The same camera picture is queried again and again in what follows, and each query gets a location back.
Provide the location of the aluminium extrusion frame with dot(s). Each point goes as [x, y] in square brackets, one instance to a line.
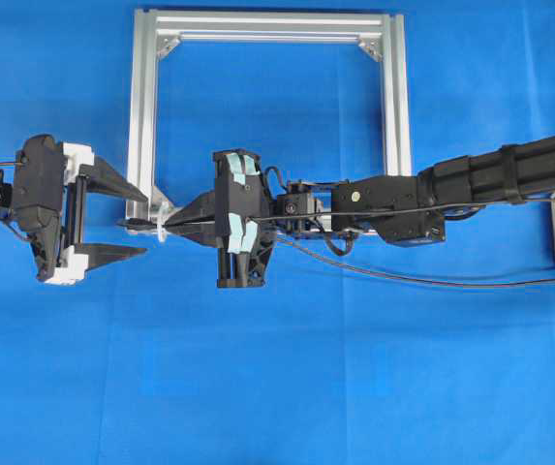
[317, 93]

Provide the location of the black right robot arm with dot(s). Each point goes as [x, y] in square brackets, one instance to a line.
[409, 210]

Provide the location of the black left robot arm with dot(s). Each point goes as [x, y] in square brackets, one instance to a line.
[73, 210]

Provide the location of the right gripper black taped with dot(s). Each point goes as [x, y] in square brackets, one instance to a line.
[240, 199]

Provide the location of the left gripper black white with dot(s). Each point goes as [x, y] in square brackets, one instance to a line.
[45, 169]

